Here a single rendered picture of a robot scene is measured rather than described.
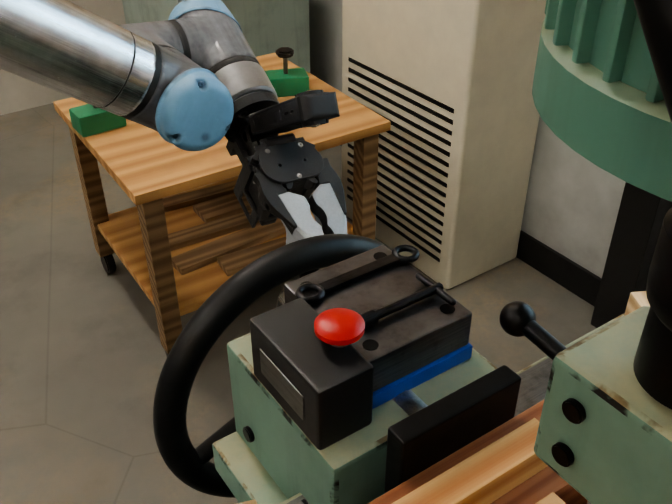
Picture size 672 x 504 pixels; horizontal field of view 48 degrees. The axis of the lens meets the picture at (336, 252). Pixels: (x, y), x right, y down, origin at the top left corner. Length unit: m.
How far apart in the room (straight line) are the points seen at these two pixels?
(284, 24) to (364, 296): 2.18
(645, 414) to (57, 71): 0.52
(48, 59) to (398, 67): 1.46
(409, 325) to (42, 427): 1.48
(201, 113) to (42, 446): 1.25
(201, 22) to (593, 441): 0.65
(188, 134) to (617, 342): 0.46
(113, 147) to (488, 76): 0.90
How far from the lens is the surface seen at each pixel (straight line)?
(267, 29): 2.61
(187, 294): 1.87
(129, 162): 1.73
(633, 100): 0.23
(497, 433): 0.48
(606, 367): 0.37
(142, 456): 1.77
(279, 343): 0.45
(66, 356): 2.05
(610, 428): 0.37
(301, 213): 0.76
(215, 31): 0.88
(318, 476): 0.48
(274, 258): 0.62
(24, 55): 0.67
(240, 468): 0.57
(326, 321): 0.44
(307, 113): 0.73
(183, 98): 0.71
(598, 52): 0.24
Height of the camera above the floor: 1.31
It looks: 35 degrees down
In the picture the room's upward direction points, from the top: straight up
